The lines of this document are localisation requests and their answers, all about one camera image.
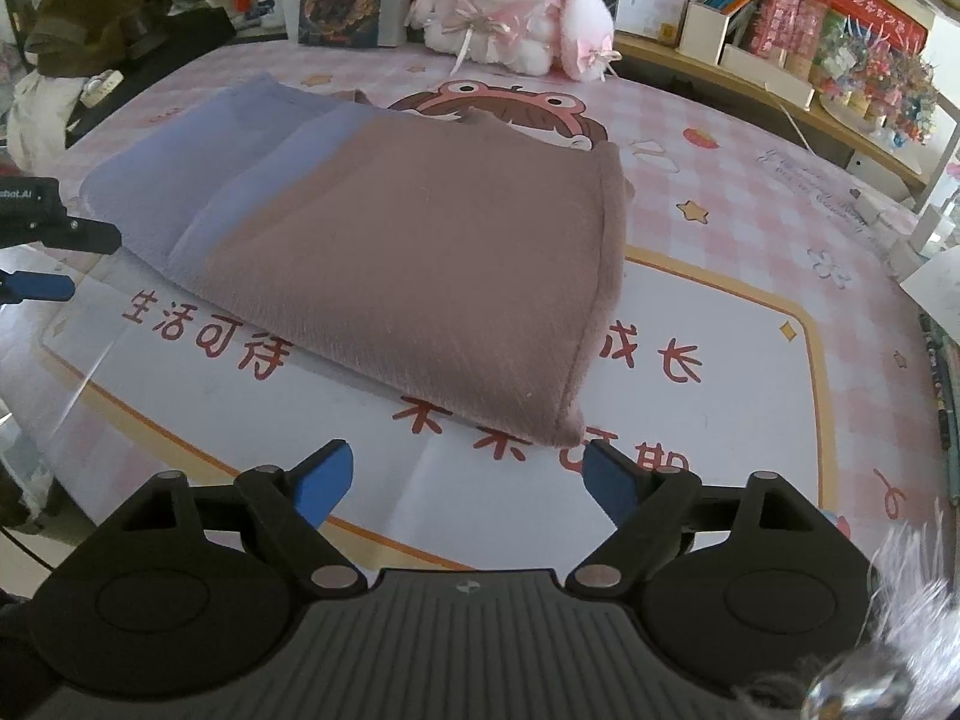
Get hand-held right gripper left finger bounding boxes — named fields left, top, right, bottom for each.
left=101, top=441, right=361, bottom=592

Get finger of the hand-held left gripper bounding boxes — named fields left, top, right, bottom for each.
left=43, top=215, right=124, bottom=257
left=0, top=268, right=78, bottom=305

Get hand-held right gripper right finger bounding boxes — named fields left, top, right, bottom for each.
left=566, top=441, right=826, bottom=592

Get brown and lavender fleece garment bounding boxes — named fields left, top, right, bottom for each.
left=79, top=71, right=629, bottom=445

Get white cloth bag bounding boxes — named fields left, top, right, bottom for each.
left=6, top=66, right=85, bottom=167

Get olive green cloth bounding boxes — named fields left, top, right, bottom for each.
left=25, top=0, right=167, bottom=77

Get black bag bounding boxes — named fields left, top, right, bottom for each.
left=67, top=6, right=241, bottom=145

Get pink checked cartoon table mat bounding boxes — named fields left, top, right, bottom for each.
left=0, top=37, right=960, bottom=587

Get clear shiny bead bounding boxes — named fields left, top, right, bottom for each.
left=801, top=651, right=914, bottom=720

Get white fluffy pompom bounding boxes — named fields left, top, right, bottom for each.
left=868, top=516, right=960, bottom=720

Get white paper sheet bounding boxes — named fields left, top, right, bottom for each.
left=898, top=246, right=960, bottom=332

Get white flat box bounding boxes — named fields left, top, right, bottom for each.
left=718, top=43, right=817, bottom=111

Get pink and white plush toy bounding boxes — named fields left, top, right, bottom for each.
left=409, top=0, right=623, bottom=82

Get colourful flower ornaments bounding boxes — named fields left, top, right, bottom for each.
left=816, top=15, right=947, bottom=145

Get red patterned box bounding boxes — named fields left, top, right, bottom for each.
left=799, top=0, right=932, bottom=53

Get white cable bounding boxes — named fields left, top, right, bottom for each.
left=763, top=81, right=820, bottom=160

